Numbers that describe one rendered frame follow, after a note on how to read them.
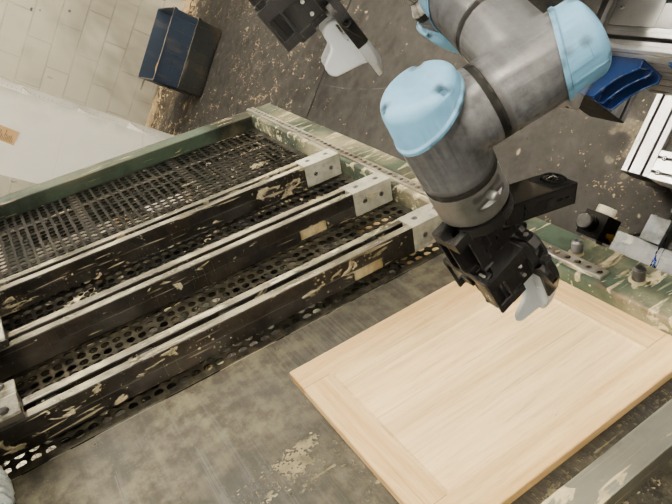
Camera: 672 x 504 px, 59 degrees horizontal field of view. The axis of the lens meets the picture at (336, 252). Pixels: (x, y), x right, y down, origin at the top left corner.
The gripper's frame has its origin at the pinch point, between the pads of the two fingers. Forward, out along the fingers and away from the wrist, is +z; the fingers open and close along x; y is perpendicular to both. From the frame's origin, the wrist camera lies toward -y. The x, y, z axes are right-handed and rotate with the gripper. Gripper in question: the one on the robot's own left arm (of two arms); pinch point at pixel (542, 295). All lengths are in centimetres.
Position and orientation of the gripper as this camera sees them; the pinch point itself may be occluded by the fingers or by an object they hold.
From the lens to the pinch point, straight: 77.6
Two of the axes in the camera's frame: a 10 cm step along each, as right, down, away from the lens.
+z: 4.9, 5.9, 6.3
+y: -6.9, 7.1, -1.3
